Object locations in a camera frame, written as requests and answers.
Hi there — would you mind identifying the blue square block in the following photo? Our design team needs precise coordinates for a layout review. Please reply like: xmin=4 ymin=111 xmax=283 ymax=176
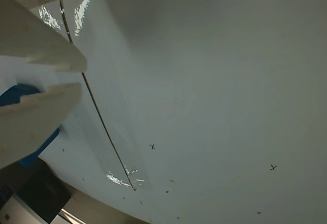
xmin=0 ymin=83 xmax=61 ymax=167

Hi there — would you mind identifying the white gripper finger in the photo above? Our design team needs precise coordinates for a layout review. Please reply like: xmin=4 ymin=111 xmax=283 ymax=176
xmin=0 ymin=81 xmax=83 ymax=170
xmin=0 ymin=0 xmax=88 ymax=73

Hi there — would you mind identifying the white paper sheet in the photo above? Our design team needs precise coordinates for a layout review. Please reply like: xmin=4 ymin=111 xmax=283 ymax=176
xmin=0 ymin=0 xmax=135 ymax=191

